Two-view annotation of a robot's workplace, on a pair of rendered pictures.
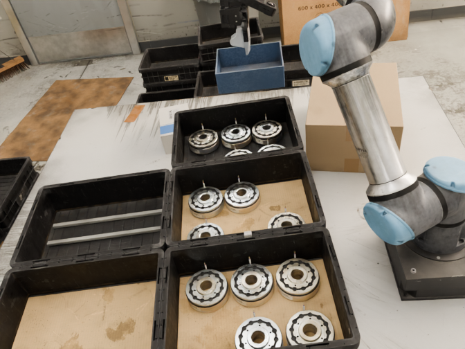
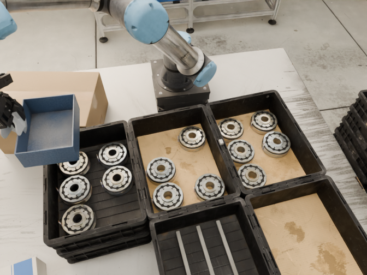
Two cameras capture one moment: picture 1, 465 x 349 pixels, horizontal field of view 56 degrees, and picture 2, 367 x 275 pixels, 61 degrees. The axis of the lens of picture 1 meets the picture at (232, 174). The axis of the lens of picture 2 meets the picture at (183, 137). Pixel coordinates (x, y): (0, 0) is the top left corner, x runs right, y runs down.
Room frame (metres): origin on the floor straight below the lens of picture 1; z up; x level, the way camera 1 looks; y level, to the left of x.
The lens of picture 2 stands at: (1.00, 0.53, 1.81)
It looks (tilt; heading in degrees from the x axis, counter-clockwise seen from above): 54 degrees down; 252
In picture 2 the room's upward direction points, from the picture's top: straight up
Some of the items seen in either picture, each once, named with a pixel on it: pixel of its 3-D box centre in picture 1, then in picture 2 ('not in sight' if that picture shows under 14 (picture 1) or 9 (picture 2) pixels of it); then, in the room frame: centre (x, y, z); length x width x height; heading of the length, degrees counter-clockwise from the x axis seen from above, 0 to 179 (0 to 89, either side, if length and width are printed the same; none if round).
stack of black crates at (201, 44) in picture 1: (233, 64); not in sight; (2.63, -0.14, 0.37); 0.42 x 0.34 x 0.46; 81
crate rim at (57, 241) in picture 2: (234, 131); (91, 175); (1.14, -0.03, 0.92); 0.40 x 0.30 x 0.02; 87
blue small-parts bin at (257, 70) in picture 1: (250, 67); (50, 129); (1.20, -0.11, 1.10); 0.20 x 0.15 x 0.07; 82
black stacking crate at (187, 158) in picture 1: (236, 143); (95, 183); (1.14, -0.03, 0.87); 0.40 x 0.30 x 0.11; 87
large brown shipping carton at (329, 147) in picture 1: (352, 115); (52, 112); (1.27, -0.47, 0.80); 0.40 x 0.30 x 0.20; 161
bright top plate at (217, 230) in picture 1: (205, 237); (209, 186); (0.77, 0.10, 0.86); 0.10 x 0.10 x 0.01
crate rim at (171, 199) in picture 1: (241, 196); (179, 155); (0.84, -0.01, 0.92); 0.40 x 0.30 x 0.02; 87
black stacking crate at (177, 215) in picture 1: (243, 209); (179, 163); (0.84, -0.01, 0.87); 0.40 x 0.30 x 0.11; 87
